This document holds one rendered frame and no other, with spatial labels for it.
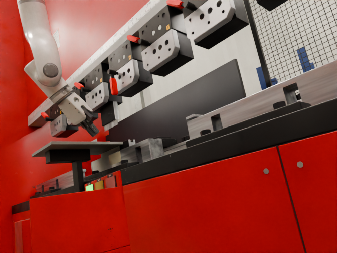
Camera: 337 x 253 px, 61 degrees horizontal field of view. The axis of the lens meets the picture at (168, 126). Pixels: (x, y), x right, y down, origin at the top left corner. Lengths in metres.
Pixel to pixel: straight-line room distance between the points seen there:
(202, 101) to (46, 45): 0.79
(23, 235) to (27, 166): 1.32
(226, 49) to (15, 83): 4.48
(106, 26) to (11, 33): 1.09
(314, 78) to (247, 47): 5.08
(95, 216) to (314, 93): 0.47
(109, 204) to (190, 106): 1.05
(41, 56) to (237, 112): 0.64
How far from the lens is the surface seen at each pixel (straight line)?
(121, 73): 1.06
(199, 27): 0.81
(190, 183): 0.64
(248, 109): 0.69
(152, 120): 1.74
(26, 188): 1.88
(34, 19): 1.13
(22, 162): 1.90
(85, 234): 0.52
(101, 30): 1.25
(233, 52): 5.79
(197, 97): 1.49
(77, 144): 0.98
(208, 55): 5.99
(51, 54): 1.02
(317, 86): 0.63
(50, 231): 0.51
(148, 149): 0.93
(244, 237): 0.58
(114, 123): 1.15
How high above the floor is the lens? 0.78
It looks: 14 degrees up
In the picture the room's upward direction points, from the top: 10 degrees counter-clockwise
